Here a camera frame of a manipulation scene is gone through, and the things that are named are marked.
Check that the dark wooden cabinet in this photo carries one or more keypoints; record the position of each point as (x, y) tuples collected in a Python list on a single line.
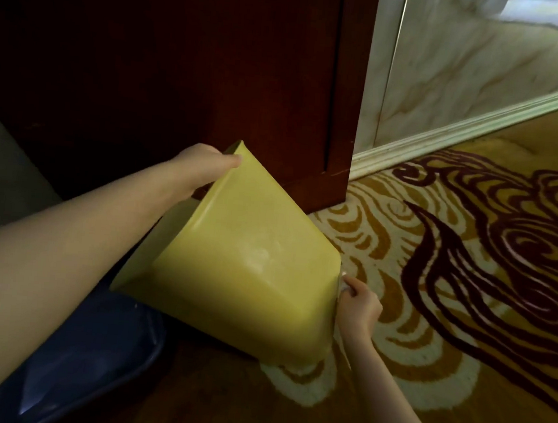
[(199, 65)]

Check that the person's left hand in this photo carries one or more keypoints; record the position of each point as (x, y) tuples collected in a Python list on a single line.
[(200, 165)]

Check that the yellow plastic waste bin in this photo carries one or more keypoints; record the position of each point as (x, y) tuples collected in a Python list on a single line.
[(245, 264)]

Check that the person's left forearm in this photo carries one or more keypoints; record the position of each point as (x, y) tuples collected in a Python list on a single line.
[(60, 258)]

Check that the white baseboard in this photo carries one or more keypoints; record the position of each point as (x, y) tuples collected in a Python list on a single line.
[(461, 130)]

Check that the person's right fingers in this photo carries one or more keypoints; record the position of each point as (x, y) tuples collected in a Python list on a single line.
[(351, 293)]

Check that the person's right hand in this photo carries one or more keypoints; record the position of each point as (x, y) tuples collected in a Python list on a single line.
[(360, 311)]

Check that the person's left thumb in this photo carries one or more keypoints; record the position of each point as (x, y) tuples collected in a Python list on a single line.
[(229, 161)]

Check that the white cleaning cloth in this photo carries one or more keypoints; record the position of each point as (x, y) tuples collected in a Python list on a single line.
[(344, 279)]

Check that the person's right forearm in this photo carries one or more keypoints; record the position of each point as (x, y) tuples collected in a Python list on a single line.
[(389, 403)]

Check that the dark blue plastic bin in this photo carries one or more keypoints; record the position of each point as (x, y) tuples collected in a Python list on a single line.
[(80, 362)]

